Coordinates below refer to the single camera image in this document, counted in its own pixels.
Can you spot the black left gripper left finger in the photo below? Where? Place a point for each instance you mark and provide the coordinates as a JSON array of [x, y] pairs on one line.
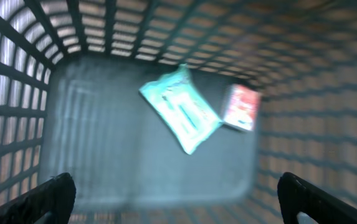
[[52, 201]]

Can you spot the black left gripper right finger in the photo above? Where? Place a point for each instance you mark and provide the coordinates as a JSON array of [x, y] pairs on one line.
[[296, 196]]

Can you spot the red small carton box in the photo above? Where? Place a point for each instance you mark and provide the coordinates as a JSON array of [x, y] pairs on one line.
[[240, 107]]

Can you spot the mint green tissue pack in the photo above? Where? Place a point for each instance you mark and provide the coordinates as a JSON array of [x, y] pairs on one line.
[[179, 103]]

